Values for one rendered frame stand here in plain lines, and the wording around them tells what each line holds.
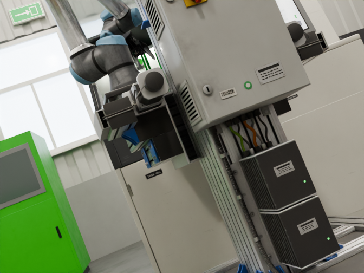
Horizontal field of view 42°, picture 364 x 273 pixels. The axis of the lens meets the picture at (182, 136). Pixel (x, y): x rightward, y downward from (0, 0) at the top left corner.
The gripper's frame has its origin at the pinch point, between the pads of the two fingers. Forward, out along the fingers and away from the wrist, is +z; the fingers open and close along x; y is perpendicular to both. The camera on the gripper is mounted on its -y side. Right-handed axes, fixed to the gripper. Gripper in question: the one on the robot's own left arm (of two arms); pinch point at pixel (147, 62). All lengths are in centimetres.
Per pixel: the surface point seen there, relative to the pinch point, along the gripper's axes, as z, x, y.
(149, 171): 26, -29, 41
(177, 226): 48, -32, 61
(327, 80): 50, 69, 35
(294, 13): 40, 81, -16
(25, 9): 63, -131, -440
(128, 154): 16.3, -32.0, 33.7
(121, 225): 296, -190, -232
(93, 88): 5.1, -35.7, -22.5
